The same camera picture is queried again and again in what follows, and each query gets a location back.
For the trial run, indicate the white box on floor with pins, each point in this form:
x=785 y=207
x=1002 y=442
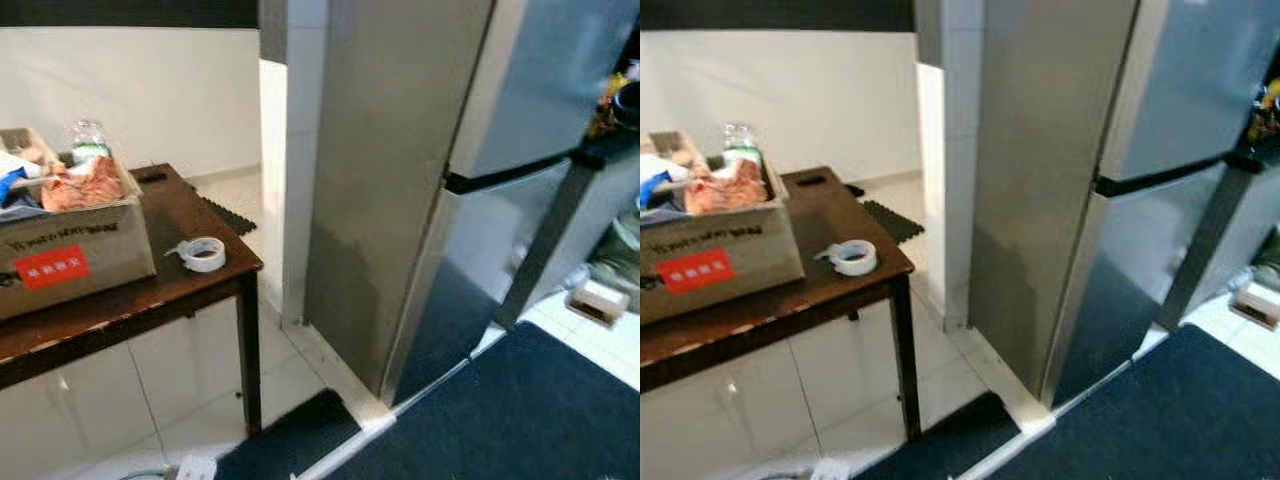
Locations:
x=1258 y=302
x=598 y=300

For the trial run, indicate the orange plastic bag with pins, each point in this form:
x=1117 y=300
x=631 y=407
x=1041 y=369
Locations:
x=735 y=188
x=88 y=186

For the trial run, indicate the small flat black object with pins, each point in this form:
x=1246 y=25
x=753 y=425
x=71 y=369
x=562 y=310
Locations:
x=812 y=181
x=152 y=177

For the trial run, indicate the dark brown wooden table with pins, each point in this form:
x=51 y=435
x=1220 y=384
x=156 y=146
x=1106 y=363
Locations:
x=850 y=295
x=190 y=290

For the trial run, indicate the white tape roll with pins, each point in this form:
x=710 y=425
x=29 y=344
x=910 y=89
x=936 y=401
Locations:
x=206 y=260
x=857 y=263

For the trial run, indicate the silver two-door fridge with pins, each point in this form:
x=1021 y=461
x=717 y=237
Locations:
x=1050 y=180
x=390 y=180

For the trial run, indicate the blue item in box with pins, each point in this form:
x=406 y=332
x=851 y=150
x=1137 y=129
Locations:
x=655 y=192
x=12 y=190

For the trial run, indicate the cardboard box with red label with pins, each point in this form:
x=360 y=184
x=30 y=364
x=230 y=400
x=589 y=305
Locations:
x=760 y=250
x=110 y=245

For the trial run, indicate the large dark blue carpet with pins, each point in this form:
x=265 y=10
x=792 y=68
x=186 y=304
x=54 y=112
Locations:
x=1180 y=425
x=520 y=420

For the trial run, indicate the small black rubber mat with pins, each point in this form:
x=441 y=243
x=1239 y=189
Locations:
x=893 y=221
x=228 y=216

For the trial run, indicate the clear plastic bottle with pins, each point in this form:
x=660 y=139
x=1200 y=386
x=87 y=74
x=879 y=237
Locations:
x=740 y=143
x=88 y=140

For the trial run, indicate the small dark blue carpet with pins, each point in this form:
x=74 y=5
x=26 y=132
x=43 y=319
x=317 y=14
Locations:
x=950 y=440
x=290 y=435

